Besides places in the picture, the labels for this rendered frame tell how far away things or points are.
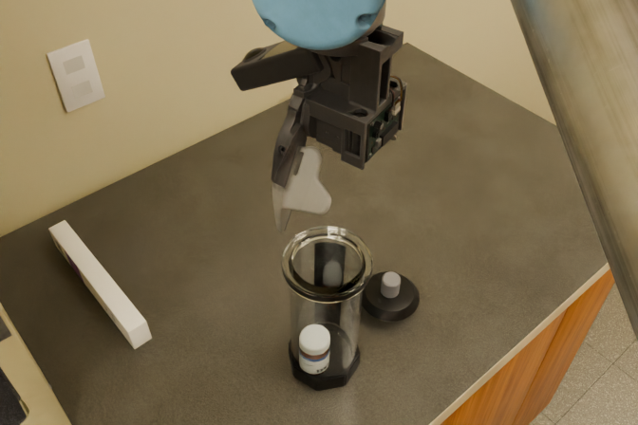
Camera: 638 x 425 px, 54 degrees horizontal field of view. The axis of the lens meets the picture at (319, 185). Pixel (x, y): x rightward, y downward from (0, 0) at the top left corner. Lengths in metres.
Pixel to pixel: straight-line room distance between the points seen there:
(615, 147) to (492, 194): 0.96
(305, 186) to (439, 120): 0.79
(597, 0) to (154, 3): 0.94
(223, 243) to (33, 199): 0.36
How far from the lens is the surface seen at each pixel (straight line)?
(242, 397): 0.91
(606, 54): 0.24
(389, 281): 0.93
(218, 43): 1.23
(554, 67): 0.26
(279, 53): 0.56
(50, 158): 1.18
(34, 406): 0.87
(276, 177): 0.57
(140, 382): 0.94
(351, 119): 0.52
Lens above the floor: 1.74
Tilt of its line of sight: 44 degrees down
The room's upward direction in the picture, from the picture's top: straight up
